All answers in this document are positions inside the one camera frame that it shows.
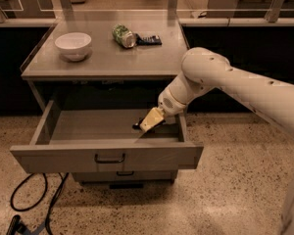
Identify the black drawer handle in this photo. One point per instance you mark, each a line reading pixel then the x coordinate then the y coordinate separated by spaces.
pixel 124 173
pixel 105 161

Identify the white ceramic bowl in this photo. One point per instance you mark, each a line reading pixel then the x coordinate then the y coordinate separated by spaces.
pixel 74 46

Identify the clear acrylic barrier panel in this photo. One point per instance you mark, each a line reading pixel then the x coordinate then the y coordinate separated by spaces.
pixel 153 0

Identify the green crushed soda can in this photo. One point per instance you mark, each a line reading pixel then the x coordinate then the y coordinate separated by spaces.
pixel 123 36

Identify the grey open top drawer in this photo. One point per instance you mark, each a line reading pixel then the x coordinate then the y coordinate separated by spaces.
pixel 67 139

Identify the black plug device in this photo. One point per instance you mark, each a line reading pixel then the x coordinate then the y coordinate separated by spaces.
pixel 16 226

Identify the grey cabinet counter unit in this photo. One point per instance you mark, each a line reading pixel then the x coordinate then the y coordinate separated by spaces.
pixel 110 76

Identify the blue snack bar wrapper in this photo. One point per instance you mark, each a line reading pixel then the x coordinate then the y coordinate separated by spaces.
pixel 149 40

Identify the black rxbar chocolate bar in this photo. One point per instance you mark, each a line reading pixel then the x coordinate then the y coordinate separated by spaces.
pixel 145 126

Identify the grey lower drawer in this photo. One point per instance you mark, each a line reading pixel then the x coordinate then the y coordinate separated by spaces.
pixel 84 177

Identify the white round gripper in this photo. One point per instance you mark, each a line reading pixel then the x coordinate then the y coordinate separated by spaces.
pixel 169 101

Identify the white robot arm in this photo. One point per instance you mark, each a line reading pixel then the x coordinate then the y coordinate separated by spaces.
pixel 203 70

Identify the black lower drawer handle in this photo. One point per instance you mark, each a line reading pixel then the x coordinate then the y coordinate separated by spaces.
pixel 124 173

